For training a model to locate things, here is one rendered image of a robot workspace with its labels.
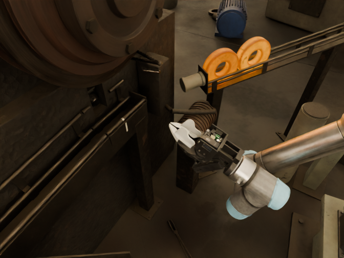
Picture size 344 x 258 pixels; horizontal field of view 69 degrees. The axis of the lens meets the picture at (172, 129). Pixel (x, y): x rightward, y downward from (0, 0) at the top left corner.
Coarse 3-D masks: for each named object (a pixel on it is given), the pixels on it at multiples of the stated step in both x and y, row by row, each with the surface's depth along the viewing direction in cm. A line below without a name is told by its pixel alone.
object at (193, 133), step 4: (188, 120) 69; (192, 120) 69; (172, 124) 72; (176, 124) 72; (180, 124) 72; (184, 124) 71; (188, 124) 70; (192, 124) 70; (188, 128) 71; (192, 128) 71; (188, 132) 72; (192, 132) 72; (196, 132) 71; (200, 132) 70; (192, 136) 71; (196, 136) 72; (200, 136) 71
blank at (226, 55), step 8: (224, 48) 98; (208, 56) 98; (216, 56) 96; (224, 56) 97; (232, 56) 99; (208, 64) 97; (216, 64) 98; (232, 64) 102; (208, 72) 99; (224, 72) 104; (208, 80) 102
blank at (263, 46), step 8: (248, 40) 100; (256, 40) 99; (264, 40) 100; (240, 48) 101; (248, 48) 99; (256, 48) 101; (264, 48) 103; (240, 56) 101; (248, 56) 102; (256, 56) 108; (264, 56) 106; (240, 64) 104; (248, 64) 106
